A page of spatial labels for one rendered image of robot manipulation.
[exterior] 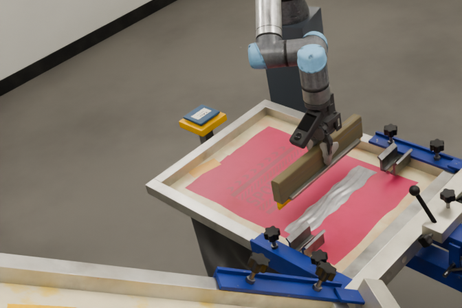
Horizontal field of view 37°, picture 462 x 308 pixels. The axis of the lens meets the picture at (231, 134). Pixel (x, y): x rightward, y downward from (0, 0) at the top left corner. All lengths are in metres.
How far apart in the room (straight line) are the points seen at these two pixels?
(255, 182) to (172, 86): 2.71
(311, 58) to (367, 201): 0.50
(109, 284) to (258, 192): 0.92
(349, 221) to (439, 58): 2.82
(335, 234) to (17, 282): 0.98
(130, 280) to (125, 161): 2.89
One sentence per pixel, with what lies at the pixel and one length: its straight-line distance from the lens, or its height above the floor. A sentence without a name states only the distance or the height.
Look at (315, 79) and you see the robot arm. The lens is 1.83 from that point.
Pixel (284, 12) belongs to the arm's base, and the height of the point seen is 1.25.
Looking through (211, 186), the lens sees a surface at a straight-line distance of 2.21.
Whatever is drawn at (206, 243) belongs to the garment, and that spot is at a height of 0.75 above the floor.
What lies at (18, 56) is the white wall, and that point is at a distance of 5.45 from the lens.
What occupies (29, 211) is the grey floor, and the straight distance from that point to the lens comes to 4.07.
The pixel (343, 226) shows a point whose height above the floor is 0.95.
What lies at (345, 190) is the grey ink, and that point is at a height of 0.96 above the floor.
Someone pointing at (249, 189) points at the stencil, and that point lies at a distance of 2.16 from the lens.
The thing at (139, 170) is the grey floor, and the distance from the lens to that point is 4.06.
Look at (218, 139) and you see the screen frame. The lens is 2.35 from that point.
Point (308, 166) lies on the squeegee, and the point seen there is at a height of 1.12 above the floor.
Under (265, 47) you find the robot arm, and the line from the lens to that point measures 1.92.
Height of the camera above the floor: 2.29
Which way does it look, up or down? 33 degrees down
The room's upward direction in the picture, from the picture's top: 12 degrees counter-clockwise
